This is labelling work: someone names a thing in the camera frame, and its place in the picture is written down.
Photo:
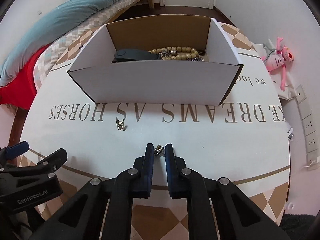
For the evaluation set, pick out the checkered mattress cover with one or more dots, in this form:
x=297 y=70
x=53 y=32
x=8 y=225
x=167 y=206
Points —
x=68 y=45

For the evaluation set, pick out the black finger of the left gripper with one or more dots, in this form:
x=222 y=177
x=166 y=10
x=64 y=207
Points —
x=52 y=162

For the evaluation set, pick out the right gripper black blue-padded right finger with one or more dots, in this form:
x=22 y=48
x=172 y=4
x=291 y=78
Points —
x=217 y=209

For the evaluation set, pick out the white folded cloth pile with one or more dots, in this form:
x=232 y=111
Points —
x=290 y=91

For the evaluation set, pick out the white cardboard box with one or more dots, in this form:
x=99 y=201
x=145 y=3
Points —
x=208 y=82

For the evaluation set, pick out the red bed sheet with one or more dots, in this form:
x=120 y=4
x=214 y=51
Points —
x=22 y=91

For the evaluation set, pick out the white plastic shopping bag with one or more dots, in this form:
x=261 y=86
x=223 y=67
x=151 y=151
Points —
x=290 y=133

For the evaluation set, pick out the small rhinestone earring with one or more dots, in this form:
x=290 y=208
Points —
x=159 y=151

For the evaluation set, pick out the pink panther plush toy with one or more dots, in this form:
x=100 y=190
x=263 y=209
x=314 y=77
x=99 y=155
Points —
x=278 y=58

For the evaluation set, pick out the teal quilt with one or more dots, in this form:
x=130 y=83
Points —
x=52 y=26

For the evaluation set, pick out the white wall socket strip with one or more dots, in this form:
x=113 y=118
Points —
x=308 y=123

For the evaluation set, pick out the black smart band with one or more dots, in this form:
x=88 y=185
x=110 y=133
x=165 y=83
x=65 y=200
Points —
x=126 y=55

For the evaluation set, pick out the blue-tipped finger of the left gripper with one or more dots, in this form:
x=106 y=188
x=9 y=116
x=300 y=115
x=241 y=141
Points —
x=12 y=152

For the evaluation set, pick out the diamond pattern printed tablecloth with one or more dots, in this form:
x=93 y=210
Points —
x=244 y=139

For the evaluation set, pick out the black fuzzy trousers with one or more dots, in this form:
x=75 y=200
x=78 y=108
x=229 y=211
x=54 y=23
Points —
x=296 y=226

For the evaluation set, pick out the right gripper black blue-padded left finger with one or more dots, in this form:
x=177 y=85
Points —
x=102 y=209

